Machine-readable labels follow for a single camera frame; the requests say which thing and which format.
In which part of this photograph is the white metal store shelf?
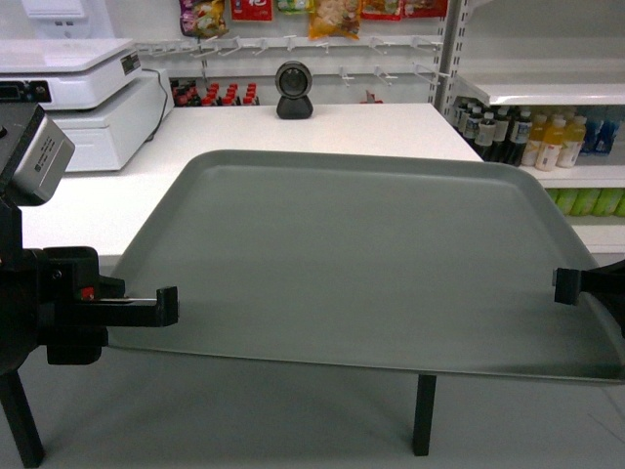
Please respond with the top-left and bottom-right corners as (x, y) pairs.
(436, 1), (624, 255)

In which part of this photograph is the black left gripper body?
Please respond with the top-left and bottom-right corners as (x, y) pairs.
(1, 195), (125, 375)

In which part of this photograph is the black table leg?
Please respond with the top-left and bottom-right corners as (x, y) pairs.
(412, 374), (437, 457)

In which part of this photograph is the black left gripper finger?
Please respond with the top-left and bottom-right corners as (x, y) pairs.
(97, 286), (179, 327)

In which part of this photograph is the white checkout counter table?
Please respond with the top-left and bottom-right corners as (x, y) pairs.
(21, 104), (478, 258)

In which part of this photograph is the grey silver serving tray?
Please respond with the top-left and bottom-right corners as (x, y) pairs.
(111, 150), (624, 383)

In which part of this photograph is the white peg hook rack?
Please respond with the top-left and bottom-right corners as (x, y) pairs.
(136, 34), (451, 86)

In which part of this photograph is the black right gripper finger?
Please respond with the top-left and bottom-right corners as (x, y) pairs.
(552, 268), (581, 304)

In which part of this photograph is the purple snack bag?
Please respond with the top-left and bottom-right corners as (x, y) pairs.
(179, 0), (229, 39)

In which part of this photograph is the white cash register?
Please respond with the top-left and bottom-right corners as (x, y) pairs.
(1, 38), (174, 172)

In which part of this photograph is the black power cable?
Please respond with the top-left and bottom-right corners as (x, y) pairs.
(144, 67), (176, 143)

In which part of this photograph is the red seasoning packet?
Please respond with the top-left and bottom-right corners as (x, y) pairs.
(230, 0), (272, 21)

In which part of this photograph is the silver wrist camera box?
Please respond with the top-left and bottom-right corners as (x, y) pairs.
(8, 115), (75, 206)

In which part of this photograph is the black round barcode scanner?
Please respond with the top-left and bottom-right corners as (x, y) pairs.
(274, 61), (313, 120)

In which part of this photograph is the yellow orange snack bag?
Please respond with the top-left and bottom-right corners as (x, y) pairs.
(309, 0), (361, 40)

